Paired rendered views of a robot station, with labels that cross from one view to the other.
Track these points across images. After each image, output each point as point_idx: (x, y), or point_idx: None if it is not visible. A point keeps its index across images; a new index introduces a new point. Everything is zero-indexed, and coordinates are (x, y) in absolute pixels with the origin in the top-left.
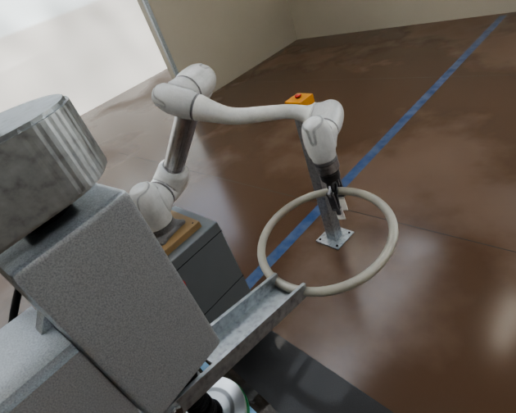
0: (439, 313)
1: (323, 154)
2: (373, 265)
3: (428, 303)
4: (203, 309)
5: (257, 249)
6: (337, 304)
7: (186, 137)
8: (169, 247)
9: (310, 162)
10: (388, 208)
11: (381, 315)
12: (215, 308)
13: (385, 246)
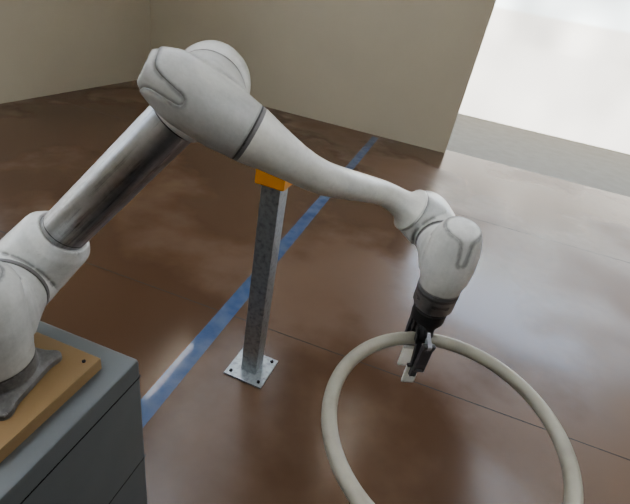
0: (410, 487)
1: (462, 285)
2: (576, 503)
3: (394, 473)
4: None
5: (333, 461)
6: (276, 484)
7: (140, 182)
8: (26, 426)
9: (262, 260)
10: (527, 383)
11: (341, 499)
12: None
13: (566, 458)
